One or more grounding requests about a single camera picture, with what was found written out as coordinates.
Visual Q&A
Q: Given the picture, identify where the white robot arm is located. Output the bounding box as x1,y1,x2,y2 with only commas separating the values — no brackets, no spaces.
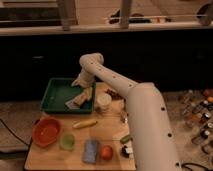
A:
72,53,182,171

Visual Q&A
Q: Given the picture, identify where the black cable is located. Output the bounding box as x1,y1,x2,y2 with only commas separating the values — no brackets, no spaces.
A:
0,118,32,148

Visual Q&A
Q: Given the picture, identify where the white cloth piece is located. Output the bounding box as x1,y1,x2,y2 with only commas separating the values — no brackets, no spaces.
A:
65,100,79,109

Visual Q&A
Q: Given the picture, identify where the green plastic tray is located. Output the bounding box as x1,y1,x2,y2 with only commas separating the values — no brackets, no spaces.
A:
40,78,96,114

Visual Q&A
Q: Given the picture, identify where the orange plastic bowl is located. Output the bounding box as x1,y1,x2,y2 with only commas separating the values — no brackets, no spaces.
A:
32,117,61,148

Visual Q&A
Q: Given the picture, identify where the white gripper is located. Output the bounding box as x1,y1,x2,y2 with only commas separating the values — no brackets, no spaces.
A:
71,73,95,101

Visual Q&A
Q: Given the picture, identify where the yellow banana toy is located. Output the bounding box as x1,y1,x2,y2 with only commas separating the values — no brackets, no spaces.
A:
72,119,98,129

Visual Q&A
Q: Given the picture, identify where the small green cup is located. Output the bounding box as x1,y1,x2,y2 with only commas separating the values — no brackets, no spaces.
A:
59,134,75,150

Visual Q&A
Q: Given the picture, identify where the blue sponge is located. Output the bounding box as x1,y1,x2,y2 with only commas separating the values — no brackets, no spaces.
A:
82,139,99,164

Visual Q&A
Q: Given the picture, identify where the green chili pepper toy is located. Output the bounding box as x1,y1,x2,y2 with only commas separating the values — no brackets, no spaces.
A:
120,134,132,144

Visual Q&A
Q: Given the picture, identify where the brown dried item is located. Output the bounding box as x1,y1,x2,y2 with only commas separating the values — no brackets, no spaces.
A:
106,89,123,100

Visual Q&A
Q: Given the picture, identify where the orange fruit toy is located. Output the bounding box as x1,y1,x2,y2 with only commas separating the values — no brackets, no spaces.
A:
99,145,113,160

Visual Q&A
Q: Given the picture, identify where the white cup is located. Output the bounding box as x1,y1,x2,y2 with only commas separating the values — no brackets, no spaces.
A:
96,93,112,113

